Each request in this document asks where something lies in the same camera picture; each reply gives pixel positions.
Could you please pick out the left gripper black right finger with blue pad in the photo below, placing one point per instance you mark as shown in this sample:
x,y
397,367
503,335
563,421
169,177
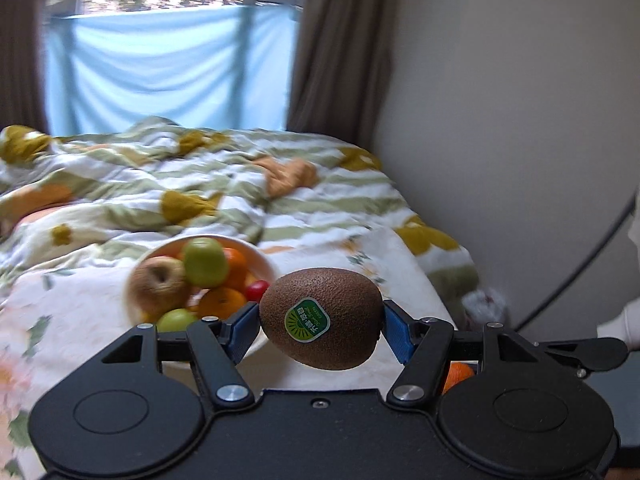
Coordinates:
x,y
421,347

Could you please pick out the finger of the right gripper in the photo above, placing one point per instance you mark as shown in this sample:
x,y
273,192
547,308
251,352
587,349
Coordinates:
x,y
587,356

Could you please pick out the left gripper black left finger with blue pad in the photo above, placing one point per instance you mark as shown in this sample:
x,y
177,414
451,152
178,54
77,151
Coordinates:
x,y
216,349

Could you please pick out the large orange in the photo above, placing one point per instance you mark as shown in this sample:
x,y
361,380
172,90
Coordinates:
x,y
221,302

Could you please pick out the red cherry tomato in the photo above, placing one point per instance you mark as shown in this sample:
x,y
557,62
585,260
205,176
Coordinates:
x,y
254,291

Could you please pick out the brown kiwi with sticker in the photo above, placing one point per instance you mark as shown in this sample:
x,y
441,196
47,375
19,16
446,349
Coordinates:
x,y
325,318

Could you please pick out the person's right hand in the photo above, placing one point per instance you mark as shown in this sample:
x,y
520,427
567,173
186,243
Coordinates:
x,y
625,327

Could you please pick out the mandarin on sheet edge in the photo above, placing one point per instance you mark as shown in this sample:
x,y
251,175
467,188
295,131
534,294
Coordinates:
x,y
458,372

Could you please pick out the green apple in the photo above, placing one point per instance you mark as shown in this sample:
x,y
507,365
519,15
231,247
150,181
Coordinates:
x,y
175,320
204,262

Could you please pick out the small mandarin in bowl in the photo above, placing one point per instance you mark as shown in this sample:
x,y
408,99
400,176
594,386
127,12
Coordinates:
x,y
237,269

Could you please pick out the brownish red apple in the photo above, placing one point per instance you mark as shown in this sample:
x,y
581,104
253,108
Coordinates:
x,y
159,284

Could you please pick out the cream bowl yellow inside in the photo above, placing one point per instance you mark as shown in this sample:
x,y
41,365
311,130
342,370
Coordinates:
x,y
260,267

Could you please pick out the white floral bed sheet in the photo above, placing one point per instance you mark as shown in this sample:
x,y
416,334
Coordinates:
x,y
52,322

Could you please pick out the green striped floral quilt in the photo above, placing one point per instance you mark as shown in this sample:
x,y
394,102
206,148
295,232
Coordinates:
x,y
102,199

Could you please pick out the light blue window cloth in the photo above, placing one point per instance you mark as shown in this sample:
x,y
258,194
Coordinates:
x,y
221,67

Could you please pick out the brown right curtain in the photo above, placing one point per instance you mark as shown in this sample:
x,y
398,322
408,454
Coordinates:
x,y
342,68

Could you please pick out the brown curtain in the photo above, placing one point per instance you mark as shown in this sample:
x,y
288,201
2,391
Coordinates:
x,y
22,79
342,68

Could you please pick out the brown left curtain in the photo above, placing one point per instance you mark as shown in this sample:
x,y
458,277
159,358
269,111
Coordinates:
x,y
22,79

